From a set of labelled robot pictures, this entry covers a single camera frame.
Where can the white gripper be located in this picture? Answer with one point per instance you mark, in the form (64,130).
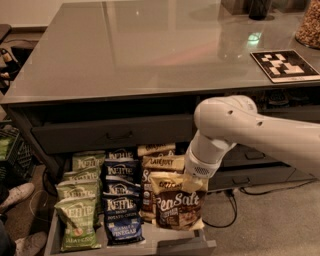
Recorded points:
(197,165)

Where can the brown sea salt chip bag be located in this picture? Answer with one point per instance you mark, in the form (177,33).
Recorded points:
(175,209)

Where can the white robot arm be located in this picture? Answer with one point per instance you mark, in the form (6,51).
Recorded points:
(223,122)

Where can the grey bottom right drawer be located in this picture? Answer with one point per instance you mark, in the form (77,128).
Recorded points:
(228,179)

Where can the grey middle right drawer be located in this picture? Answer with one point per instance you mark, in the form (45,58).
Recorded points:
(244,156)

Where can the blue kettle chip bag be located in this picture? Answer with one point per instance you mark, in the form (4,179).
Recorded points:
(121,153)
(119,186)
(122,221)
(128,170)

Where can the open grey middle drawer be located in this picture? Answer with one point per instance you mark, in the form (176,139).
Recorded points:
(157,241)

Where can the grey top left drawer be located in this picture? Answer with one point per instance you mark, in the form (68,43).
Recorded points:
(114,133)

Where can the front blue Kettle chip bag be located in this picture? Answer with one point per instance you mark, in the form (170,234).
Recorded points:
(122,221)

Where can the back blue Kettle chip bag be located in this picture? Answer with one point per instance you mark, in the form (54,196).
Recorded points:
(121,153)

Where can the green kettle chip bag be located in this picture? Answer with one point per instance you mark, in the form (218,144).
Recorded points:
(78,215)
(87,159)
(85,174)
(81,188)

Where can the back green Kettle chip bag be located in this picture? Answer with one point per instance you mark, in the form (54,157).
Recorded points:
(87,159)

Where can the front green Kettle chip bag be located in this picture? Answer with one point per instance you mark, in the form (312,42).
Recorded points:
(78,215)

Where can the grey top right drawer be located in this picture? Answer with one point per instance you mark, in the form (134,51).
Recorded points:
(306,113)

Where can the grey cabinet counter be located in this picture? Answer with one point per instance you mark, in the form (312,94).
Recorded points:
(140,58)

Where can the dark cup on counter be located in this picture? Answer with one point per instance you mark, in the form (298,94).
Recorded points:
(258,9)

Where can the black white fiducial marker tile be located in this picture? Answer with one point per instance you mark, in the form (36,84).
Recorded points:
(284,66)

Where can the white shoe lower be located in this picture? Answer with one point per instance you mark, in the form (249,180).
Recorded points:
(30,245)

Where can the white shoe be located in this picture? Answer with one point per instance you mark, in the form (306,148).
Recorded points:
(30,245)
(16,195)

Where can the white shoe upper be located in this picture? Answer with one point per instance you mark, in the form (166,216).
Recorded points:
(16,195)

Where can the black plastic crate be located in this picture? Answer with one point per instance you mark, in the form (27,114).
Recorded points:
(17,162)

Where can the glass jar of snacks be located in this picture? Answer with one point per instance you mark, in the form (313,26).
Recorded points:
(308,32)

